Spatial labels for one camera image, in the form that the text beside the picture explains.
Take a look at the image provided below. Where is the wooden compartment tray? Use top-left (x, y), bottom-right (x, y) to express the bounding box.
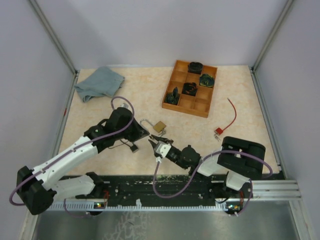
top-left (161, 60), bottom-right (218, 118)

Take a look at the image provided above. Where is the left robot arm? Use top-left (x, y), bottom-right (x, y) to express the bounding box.
top-left (16, 107), bottom-right (149, 216)

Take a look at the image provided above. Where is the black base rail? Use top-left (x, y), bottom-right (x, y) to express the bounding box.
top-left (74, 173), bottom-right (251, 201)

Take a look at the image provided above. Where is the black cable lock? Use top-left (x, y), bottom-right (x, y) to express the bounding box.
top-left (120, 140), bottom-right (139, 153)

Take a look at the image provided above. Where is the green yellow coiled strap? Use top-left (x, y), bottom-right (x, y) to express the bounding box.
top-left (199, 73), bottom-right (216, 88)

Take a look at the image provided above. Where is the black red coiled strap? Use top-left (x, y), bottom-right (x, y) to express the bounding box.
top-left (182, 82), bottom-right (199, 96)

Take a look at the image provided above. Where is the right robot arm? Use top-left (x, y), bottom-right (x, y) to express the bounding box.
top-left (148, 135), bottom-right (266, 198)

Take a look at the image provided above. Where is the dark crumpled strap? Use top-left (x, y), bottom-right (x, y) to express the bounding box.
top-left (164, 86), bottom-right (181, 105)

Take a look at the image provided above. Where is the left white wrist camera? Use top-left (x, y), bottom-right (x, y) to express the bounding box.
top-left (120, 102), bottom-right (129, 109)

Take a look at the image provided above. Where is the red cable lock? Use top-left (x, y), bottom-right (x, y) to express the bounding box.
top-left (214, 98), bottom-right (238, 137)

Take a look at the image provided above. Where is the white toothed cable duct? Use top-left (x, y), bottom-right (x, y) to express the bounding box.
top-left (49, 198), bottom-right (240, 212)

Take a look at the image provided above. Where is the brass padlock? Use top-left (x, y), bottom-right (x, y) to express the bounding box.
top-left (139, 118), bottom-right (166, 134)

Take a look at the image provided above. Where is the blue folded cloth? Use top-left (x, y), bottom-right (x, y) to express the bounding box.
top-left (74, 66), bottom-right (125, 103)

